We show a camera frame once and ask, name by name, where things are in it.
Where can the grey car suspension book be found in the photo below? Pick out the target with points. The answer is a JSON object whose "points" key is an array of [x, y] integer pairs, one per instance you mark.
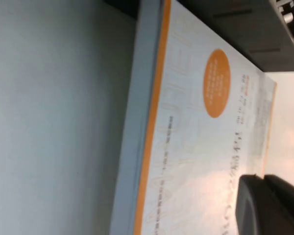
{"points": [[127, 171]]}

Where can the black plastic book stand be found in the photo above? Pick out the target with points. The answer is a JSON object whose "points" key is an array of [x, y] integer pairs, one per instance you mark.
{"points": [[235, 36]]}

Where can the white orange-bordered ROS2 book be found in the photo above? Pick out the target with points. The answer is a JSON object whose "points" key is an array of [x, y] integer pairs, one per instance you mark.
{"points": [[198, 147]]}

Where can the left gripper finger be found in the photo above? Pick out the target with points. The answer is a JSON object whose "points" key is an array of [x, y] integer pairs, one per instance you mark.
{"points": [[267, 208]]}

